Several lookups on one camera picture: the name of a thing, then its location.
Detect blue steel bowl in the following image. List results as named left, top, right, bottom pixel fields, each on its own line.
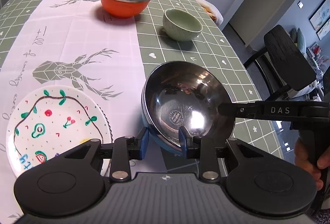
left=141, top=61, right=236, bottom=155

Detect white fruity painted plate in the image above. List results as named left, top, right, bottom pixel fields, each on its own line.
left=6, top=85, right=103, bottom=177

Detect green ceramic bowl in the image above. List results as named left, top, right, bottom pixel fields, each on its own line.
left=163, top=9, right=203, bottom=41

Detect person's right hand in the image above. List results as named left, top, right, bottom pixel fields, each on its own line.
left=294, top=138, right=330, bottom=190

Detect black chair right side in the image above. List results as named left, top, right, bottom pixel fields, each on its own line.
left=244, top=25, right=317, bottom=101

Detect white deer table runner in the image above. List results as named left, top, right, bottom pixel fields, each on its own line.
left=0, top=0, right=166, bottom=219

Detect framed wall picture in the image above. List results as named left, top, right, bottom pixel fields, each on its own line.
left=309, top=0, right=330, bottom=32

